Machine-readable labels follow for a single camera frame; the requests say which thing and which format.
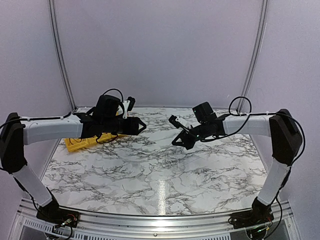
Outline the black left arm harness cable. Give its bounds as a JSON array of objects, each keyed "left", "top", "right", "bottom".
[{"left": 96, "top": 88, "right": 125, "bottom": 145}]

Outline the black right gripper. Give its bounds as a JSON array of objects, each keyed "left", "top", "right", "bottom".
[{"left": 171, "top": 122, "right": 209, "bottom": 150}]

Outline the aluminium front frame rail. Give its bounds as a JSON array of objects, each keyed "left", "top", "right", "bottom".
[{"left": 9, "top": 199, "right": 301, "bottom": 240}]

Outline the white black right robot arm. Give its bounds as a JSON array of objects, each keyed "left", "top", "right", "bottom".
[{"left": 169, "top": 102, "right": 306, "bottom": 229}]

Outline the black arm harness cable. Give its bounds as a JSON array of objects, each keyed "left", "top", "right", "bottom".
[
  {"left": 199, "top": 96, "right": 306, "bottom": 167},
  {"left": 96, "top": 88, "right": 125, "bottom": 145}
]

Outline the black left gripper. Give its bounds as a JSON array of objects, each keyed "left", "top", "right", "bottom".
[{"left": 102, "top": 116, "right": 147, "bottom": 135}]

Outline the aluminium corner post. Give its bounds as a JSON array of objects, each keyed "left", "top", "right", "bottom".
[
  {"left": 240, "top": 0, "right": 269, "bottom": 98},
  {"left": 47, "top": 0, "right": 77, "bottom": 111}
]

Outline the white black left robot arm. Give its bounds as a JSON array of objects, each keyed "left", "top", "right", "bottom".
[{"left": 0, "top": 94, "right": 147, "bottom": 224}]

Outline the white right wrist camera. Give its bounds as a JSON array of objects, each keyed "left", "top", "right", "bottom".
[{"left": 168, "top": 115, "right": 192, "bottom": 130}]

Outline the yellow three-compartment plastic bin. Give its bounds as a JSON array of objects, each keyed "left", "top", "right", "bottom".
[{"left": 64, "top": 133, "right": 125, "bottom": 153}]

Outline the left aluminium corner post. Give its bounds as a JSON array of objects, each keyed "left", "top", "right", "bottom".
[{"left": 47, "top": 0, "right": 77, "bottom": 111}]

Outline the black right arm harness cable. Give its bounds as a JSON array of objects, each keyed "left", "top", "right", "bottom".
[{"left": 199, "top": 96, "right": 306, "bottom": 167}]

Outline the right aluminium corner post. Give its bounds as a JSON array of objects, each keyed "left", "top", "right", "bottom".
[{"left": 240, "top": 0, "right": 269, "bottom": 98}]

